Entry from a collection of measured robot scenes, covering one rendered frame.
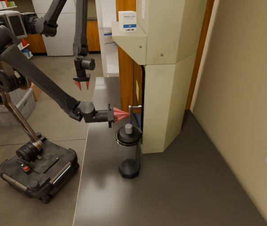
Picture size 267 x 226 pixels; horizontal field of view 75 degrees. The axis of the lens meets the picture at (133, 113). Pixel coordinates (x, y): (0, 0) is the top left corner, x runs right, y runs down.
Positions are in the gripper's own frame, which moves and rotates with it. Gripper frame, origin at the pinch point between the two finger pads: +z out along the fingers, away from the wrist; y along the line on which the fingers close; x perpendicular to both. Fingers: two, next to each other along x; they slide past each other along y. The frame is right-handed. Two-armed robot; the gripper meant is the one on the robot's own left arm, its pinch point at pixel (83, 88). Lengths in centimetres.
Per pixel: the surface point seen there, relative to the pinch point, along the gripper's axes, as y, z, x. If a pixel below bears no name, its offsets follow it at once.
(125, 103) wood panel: 26.2, 8.4, -8.8
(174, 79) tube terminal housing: 43, -24, -46
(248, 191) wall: 75, 19, -70
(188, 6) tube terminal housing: 46, -48, -44
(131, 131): 25, -9, -56
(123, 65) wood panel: 26.1, -17.7, -8.9
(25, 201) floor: -72, 109, -8
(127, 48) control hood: 26, -37, -46
